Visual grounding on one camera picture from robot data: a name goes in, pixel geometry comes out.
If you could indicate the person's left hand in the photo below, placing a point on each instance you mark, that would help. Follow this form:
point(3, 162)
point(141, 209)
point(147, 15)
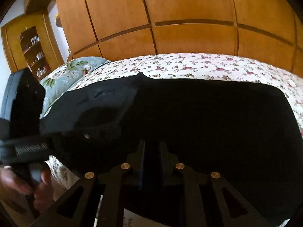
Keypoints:
point(13, 188)

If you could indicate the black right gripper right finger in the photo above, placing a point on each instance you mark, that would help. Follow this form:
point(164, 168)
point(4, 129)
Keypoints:
point(193, 195)

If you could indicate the wooden shelf cabinet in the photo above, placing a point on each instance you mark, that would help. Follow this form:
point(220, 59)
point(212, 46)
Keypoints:
point(29, 42)

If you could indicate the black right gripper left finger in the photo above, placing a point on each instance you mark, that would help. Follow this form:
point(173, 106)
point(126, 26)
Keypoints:
point(110, 182)

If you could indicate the floral white bedspread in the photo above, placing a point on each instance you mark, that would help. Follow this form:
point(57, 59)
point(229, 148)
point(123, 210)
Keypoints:
point(202, 66)

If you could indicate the wooden wardrobe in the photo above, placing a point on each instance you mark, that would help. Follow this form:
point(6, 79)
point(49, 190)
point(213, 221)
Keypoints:
point(266, 30)

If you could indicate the light blue floral pillow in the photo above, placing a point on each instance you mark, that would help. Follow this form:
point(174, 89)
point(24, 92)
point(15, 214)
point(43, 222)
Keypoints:
point(61, 79)

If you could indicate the black pants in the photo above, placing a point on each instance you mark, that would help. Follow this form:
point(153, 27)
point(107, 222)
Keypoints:
point(245, 131)

